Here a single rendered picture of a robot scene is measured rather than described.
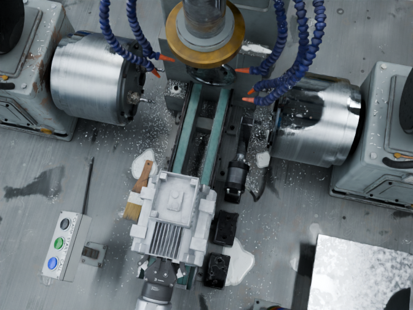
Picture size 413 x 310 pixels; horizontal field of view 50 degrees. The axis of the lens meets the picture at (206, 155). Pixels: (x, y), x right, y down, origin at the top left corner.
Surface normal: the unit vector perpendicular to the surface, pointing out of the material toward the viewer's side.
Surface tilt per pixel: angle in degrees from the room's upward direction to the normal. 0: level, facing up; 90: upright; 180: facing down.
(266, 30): 90
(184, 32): 0
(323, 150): 58
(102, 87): 36
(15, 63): 0
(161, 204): 0
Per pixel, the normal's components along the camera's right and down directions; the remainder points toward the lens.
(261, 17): -0.22, 0.93
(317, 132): -0.15, 0.36
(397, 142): -0.02, -0.30
